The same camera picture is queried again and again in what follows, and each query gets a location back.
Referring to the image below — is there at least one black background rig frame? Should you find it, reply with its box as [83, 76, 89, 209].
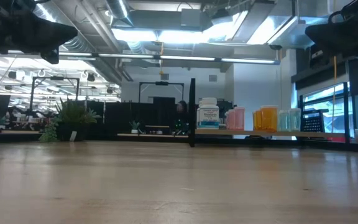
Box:
[139, 81, 185, 105]
[29, 76, 80, 110]

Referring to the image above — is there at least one small background potted plant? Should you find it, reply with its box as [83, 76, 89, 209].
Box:
[129, 120, 141, 134]

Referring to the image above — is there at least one large white-capped bottle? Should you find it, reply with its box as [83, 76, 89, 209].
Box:
[260, 105, 279, 132]

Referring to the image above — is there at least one green potted plant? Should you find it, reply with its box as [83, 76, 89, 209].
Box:
[39, 98, 102, 143]

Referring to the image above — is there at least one small pink pill bottle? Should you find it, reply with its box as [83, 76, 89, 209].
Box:
[225, 109, 236, 131]

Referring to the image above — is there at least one person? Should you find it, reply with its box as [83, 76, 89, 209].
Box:
[175, 100, 188, 135]

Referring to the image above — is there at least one black perforated rack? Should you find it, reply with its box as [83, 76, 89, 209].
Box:
[300, 108, 330, 133]

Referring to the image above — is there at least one wooden shelf with black frame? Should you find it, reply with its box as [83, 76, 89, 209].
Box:
[188, 77, 351, 147]

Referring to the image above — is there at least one black table rail frame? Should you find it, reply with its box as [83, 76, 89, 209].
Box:
[0, 133, 358, 154]

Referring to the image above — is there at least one pink pill bottle white cap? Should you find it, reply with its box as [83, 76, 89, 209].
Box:
[234, 106, 246, 131]

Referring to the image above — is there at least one silver ribbed ceiling duct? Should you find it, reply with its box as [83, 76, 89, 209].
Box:
[32, 0, 133, 83]

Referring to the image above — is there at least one black office partition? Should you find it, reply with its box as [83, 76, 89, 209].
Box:
[87, 100, 189, 139]

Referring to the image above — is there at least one grey ceiling box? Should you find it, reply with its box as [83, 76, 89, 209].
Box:
[180, 8, 203, 31]

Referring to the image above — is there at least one white plastic bottle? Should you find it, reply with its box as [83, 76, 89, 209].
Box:
[196, 97, 220, 130]

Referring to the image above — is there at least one ceiling light strip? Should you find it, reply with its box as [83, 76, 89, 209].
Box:
[59, 51, 280, 65]

